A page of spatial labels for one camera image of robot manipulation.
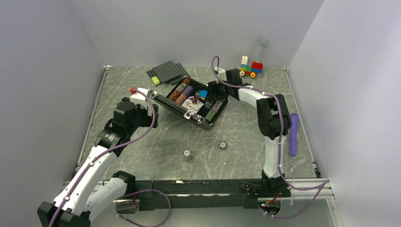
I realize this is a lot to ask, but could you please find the purple toy microphone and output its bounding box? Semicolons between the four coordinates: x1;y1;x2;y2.
289;113;300;157

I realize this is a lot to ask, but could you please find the blue round plastic disc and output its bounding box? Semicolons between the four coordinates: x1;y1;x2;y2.
200;90;208;98

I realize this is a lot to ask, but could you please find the aluminium poker case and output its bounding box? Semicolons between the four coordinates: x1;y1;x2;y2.
149;77;228;131

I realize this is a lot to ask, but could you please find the short chip stack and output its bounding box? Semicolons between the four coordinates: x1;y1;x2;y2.
218;141;227;150

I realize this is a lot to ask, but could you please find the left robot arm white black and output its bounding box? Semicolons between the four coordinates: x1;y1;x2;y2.
37;97;158;227

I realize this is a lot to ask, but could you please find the dark grey lego baseplate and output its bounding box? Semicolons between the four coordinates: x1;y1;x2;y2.
146;61;190;85

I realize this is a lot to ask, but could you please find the colourful lego train toy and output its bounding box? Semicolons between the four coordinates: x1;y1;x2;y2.
239;55;263;78

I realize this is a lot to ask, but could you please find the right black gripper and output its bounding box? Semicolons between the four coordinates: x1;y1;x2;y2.
204;79;232;103

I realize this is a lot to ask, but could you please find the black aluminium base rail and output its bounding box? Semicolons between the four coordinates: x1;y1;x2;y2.
56;178;335;217

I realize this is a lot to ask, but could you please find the green blue chip row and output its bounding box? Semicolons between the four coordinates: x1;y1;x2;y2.
205;100;224;122

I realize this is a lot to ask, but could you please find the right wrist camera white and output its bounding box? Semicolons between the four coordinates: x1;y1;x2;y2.
215;67;226;75

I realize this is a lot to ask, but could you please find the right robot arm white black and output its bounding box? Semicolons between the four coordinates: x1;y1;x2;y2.
206;66;291;199

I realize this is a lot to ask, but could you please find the playing card deck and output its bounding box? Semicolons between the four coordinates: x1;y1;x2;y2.
182;99;204;113

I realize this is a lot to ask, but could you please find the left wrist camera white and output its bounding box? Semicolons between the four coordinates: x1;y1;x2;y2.
130;87;149;108

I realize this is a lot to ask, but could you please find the orange brown chip row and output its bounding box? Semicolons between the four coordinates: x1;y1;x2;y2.
168;77;191;101

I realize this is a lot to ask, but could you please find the red pink chip row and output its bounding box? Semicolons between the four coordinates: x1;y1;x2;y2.
174;93;187;105

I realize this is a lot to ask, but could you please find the purple chip row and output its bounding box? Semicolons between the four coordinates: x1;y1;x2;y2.
181;86;193;97

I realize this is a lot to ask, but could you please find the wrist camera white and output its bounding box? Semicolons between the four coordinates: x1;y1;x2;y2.
130;87;149;108
215;67;226;75

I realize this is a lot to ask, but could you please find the yellow-green lego brick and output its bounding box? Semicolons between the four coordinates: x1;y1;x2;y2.
151;76;161;86

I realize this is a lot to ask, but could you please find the triangular all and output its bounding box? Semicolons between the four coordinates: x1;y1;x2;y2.
189;96;200;105

